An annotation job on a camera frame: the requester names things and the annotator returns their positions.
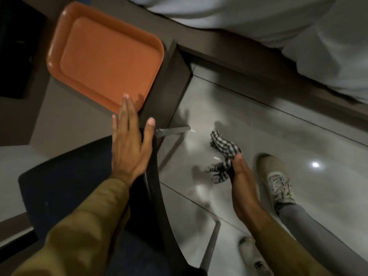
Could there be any person's left hand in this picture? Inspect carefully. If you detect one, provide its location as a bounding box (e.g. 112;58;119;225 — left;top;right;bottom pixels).
111;93;156;187

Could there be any person's right hand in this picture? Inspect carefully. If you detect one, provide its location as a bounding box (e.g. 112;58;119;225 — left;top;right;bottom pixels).
231;154;274;234

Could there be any black white checkered cloth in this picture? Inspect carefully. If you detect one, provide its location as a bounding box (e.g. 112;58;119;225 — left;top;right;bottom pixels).
205;130;244;185

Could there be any person's right forearm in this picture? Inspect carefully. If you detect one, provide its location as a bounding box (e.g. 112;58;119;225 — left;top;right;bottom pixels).
250;211;335;276

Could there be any person's left forearm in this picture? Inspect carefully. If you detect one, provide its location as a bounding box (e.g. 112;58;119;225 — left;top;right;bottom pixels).
11;174;134;276

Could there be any grey sneaker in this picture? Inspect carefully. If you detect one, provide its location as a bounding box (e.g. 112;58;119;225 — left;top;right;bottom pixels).
238;237;274;276
255;153;297;211

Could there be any brown wooden side table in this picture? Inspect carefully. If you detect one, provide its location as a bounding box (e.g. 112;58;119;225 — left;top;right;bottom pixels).
29;39;194;159

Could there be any orange plastic tray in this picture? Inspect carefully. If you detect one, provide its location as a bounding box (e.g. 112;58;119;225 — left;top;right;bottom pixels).
46;1;165;115

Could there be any dark chair with metal legs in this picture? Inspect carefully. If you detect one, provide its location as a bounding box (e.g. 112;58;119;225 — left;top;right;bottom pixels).
18;126;222;276

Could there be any person's right leg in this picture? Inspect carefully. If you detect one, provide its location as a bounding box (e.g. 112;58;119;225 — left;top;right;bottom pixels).
275;202;368;276

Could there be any white bed sheet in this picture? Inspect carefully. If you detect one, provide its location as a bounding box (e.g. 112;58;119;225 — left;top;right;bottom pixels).
126;0;368;104

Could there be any black box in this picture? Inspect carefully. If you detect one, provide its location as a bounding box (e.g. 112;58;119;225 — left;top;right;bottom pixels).
0;0;48;100

